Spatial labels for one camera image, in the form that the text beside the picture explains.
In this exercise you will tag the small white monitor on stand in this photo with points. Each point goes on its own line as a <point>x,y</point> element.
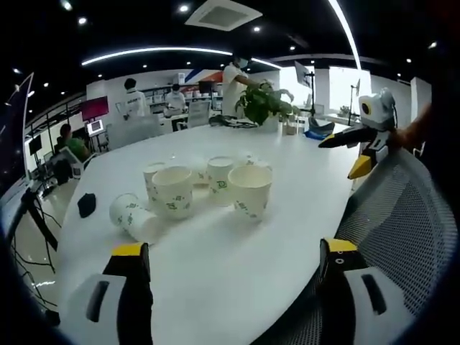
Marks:
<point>96,127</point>

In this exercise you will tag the small black cloth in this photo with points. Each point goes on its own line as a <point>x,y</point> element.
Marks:
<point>87,205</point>

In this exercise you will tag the person's right hand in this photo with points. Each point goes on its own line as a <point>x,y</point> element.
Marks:
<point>408,134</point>

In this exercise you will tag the white office chair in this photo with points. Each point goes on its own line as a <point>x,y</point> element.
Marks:
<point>198,113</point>

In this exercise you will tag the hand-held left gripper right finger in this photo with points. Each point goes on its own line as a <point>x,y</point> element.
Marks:
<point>359,298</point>

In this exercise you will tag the pink display screen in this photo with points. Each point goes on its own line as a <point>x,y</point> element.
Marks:
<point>94,108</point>

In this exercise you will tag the curved ceiling light strip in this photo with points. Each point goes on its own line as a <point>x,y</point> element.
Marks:
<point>154,53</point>
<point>350,32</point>

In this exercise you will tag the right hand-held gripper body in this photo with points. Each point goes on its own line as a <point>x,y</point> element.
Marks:
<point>377,108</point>

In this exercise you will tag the monitor on black stand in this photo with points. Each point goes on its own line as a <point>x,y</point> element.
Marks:
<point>304,77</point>

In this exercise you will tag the grey mesh office chair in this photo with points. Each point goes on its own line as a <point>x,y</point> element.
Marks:
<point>402,215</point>

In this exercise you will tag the black tripod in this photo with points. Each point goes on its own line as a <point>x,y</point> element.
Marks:
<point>37,223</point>

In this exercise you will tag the cluster of white paper cups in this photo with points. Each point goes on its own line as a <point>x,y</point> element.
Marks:
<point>172,194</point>

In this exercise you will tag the ceiling air conditioner vent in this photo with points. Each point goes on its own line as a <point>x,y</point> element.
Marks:
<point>223,14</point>

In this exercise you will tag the blue bag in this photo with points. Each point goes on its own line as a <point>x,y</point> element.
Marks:
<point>320,129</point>

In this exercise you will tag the green potted plant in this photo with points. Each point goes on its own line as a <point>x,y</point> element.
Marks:
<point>264,102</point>

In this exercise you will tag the small wooden box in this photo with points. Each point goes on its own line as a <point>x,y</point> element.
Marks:
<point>289,127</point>

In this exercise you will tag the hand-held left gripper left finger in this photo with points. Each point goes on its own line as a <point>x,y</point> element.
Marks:
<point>108,309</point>

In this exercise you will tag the white table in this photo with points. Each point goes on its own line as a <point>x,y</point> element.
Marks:
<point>223,280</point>

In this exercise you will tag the thin black stand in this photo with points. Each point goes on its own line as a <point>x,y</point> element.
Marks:
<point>355,104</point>

